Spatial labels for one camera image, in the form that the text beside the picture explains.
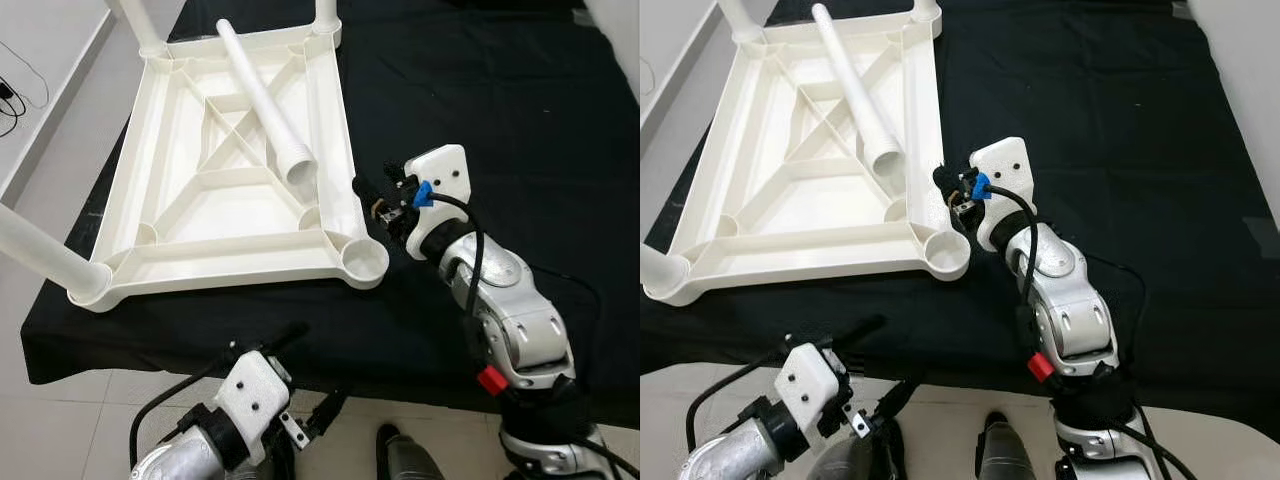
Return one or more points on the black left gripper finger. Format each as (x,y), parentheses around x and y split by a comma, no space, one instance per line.
(328,412)
(897,402)
(860,330)
(286,336)

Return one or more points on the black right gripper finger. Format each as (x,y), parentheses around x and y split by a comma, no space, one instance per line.
(972,163)
(945,180)
(398,172)
(366,188)

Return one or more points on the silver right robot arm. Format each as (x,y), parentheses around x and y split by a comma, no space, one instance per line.
(1070,310)
(510,310)

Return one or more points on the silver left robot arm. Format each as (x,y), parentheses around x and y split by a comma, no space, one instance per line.
(740,455)
(185,455)

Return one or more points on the silver robot left leg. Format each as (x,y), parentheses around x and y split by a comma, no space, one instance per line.
(270,468)
(860,462)

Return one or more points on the silver robot leg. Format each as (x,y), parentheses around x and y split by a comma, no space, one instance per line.
(860,462)
(1005,455)
(270,468)
(410,458)

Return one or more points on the silver robot right leg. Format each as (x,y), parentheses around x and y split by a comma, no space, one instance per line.
(1005,455)
(410,458)

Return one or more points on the white plastic table top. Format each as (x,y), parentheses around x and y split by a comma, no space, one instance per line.
(800,255)
(220,265)

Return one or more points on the black table cloth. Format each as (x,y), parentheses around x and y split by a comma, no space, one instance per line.
(500,150)
(1120,150)

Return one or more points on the black power adapter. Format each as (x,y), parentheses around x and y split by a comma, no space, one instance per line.
(6,90)

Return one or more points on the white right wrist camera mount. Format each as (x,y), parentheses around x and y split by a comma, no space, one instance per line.
(445,180)
(1005,170)

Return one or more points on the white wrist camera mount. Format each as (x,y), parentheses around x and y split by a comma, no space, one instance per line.
(810,385)
(252,395)
(1005,170)
(445,180)

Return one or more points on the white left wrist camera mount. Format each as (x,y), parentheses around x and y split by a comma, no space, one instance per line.
(810,385)
(252,395)

